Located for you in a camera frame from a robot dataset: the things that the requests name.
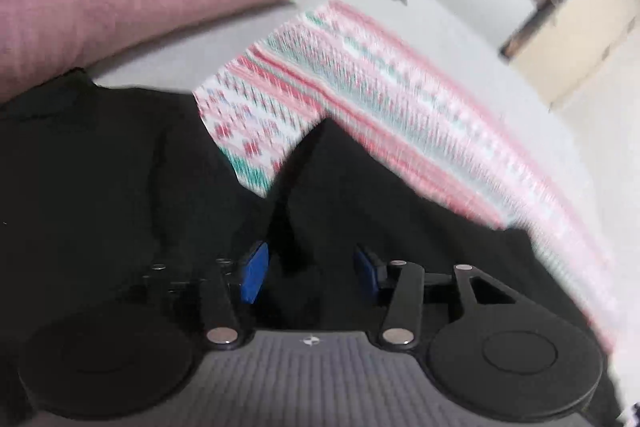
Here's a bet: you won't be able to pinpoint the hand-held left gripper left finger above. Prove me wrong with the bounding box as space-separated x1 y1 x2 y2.
141 241 271 351

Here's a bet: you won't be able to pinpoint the black pants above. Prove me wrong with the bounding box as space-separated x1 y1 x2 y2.
0 68 626 427

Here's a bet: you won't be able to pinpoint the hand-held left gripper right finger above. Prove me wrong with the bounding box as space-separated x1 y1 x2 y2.
353 246 532 351

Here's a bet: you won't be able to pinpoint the red green patterned blanket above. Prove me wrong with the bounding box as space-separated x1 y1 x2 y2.
192 0 621 353

